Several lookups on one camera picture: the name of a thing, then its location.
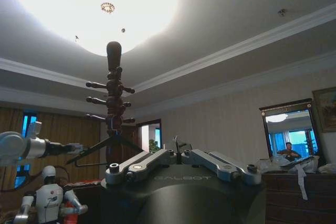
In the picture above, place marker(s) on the white humanoid robot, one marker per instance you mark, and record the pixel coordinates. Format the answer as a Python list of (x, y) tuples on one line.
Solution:
[(50, 197)]

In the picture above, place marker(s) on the green potted plant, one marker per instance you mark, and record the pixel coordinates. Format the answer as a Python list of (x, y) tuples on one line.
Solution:
[(153, 145)]

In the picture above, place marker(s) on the round gold ceiling lamp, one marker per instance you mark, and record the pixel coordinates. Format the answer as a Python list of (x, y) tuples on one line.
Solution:
[(108, 7)]

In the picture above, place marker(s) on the dark wooden door frame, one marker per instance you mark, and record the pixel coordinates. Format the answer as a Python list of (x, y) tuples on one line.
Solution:
[(147, 136)]

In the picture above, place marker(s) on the dark framed wall mirror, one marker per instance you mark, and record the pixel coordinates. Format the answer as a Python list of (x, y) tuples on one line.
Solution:
[(288, 129)]

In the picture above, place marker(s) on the gold framed wall picture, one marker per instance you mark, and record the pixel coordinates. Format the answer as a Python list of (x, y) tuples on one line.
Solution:
[(325, 110)]

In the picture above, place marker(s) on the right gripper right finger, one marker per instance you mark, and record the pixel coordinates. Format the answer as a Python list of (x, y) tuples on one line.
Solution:
[(223, 165)]

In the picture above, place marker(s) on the person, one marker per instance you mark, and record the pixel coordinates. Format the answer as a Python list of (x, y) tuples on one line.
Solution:
[(288, 151)]

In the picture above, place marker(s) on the clear plastic bags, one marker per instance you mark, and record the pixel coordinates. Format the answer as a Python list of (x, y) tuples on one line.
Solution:
[(275, 163)]

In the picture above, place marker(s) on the black clothes hanger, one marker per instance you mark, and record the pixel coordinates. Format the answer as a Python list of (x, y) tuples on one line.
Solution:
[(101, 144)]

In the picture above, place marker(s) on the brown window curtain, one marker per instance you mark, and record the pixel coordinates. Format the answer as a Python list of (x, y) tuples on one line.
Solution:
[(65, 132)]

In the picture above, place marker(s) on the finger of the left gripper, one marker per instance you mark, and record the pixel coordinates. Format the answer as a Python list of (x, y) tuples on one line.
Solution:
[(78, 152), (73, 145)]

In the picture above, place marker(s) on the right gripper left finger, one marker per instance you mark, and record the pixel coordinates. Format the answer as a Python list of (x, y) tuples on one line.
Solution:
[(143, 165)]

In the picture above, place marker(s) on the brown wooden coat rack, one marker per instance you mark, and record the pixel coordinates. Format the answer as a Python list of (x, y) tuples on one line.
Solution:
[(114, 90)]

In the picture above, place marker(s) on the brown wooden dresser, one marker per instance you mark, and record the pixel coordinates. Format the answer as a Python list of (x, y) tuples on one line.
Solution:
[(288, 200)]

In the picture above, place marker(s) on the white paper strip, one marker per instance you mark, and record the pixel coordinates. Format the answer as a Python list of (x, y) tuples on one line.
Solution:
[(302, 182)]

